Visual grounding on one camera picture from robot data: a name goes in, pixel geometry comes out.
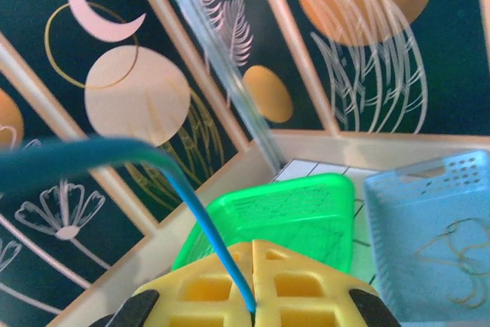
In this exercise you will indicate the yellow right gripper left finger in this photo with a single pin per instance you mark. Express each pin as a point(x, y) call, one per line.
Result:
point(199, 288)

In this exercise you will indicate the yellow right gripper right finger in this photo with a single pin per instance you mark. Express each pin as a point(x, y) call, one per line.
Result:
point(306, 285)

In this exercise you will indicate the blue rubber band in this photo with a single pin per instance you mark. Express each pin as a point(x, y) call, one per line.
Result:
point(115, 151)

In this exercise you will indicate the green perforated plastic basket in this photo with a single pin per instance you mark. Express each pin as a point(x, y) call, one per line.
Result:
point(291, 208)

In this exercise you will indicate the light blue plastic basket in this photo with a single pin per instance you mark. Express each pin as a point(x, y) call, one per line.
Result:
point(421, 208)

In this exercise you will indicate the pink flower wall panel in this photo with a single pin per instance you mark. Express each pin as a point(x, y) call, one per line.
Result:
point(57, 220)

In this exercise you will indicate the feather orange oval wall panel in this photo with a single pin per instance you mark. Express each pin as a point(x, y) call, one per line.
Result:
point(268, 89)

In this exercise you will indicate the moon and circle wall panel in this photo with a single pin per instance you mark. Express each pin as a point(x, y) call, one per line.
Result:
point(126, 86)

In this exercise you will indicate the aluminium frame post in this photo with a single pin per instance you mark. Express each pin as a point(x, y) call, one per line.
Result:
point(229, 74)

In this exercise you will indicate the orange circle leaf wall panel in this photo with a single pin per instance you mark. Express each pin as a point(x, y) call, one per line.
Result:
point(363, 5)

